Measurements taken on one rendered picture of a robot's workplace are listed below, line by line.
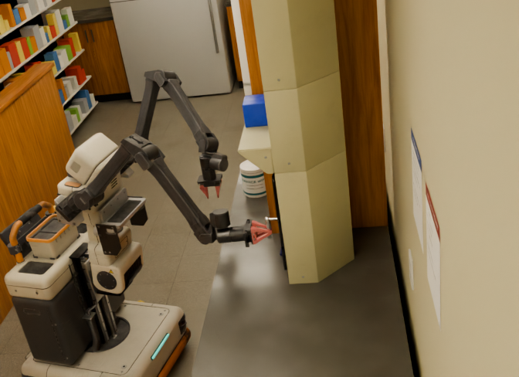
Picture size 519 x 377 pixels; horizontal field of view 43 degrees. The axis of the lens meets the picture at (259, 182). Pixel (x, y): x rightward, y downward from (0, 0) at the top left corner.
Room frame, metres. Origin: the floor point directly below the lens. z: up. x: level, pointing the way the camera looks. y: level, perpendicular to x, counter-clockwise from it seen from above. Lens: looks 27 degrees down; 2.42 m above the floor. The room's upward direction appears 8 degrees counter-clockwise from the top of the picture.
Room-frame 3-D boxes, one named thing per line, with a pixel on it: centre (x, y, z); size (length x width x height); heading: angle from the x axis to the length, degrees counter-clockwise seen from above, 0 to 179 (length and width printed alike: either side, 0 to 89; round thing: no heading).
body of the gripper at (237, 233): (2.12, 0.10, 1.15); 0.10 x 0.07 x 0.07; 171
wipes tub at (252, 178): (2.83, 0.02, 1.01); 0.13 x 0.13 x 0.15
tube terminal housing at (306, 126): (2.18, -0.20, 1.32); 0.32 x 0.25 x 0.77; 171
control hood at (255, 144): (2.21, -0.02, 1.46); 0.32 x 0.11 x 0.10; 171
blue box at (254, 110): (2.29, -0.03, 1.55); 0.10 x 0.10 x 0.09; 81
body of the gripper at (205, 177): (2.55, 0.21, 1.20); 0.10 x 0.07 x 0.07; 81
